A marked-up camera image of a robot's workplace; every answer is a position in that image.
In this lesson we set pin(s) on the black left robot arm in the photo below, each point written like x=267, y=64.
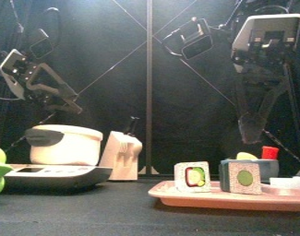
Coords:
x=7, y=27

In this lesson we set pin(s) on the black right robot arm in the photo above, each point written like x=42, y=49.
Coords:
x=246, y=10

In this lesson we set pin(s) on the white toy rice cooker pot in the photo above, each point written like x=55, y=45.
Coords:
x=67, y=146

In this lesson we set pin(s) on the white rice sushi roll toy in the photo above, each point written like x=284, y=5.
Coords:
x=193, y=177

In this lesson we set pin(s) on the yellow-green toy food piece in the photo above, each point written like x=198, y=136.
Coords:
x=246, y=156

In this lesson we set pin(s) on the red toy food piece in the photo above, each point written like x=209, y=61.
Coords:
x=269, y=153

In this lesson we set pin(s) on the grey toy bowl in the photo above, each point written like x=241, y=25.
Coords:
x=271, y=169

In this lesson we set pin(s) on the dark sushi roll green centre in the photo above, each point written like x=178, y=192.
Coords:
x=242, y=178

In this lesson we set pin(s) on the white toy block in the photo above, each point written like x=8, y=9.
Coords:
x=289, y=183

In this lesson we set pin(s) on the white toy cutlery holder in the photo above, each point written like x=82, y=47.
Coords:
x=121, y=158

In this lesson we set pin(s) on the grey toy cooker base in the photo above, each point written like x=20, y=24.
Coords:
x=56, y=176

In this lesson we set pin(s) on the pink plastic tray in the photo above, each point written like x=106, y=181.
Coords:
x=221, y=201

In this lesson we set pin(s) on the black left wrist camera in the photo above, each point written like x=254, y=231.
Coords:
x=42, y=46

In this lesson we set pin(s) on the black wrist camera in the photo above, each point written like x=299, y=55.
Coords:
x=193, y=41
x=42, y=46

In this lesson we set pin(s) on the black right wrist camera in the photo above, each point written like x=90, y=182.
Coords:
x=193, y=41

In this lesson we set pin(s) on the vertical metal frame pole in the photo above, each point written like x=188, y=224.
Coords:
x=149, y=92

